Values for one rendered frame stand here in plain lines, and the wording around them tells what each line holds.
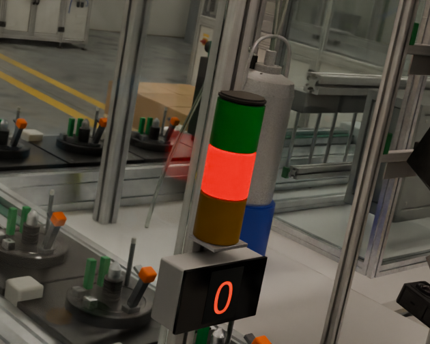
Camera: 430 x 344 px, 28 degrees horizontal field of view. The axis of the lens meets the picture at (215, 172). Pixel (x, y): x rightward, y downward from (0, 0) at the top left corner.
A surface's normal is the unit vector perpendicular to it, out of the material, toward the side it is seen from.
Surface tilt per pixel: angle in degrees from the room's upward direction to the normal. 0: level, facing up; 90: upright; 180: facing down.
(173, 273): 90
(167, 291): 90
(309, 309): 0
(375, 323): 0
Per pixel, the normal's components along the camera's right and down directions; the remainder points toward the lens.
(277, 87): 0.33, 0.11
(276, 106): 0.39, 0.31
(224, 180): -0.13, 0.23
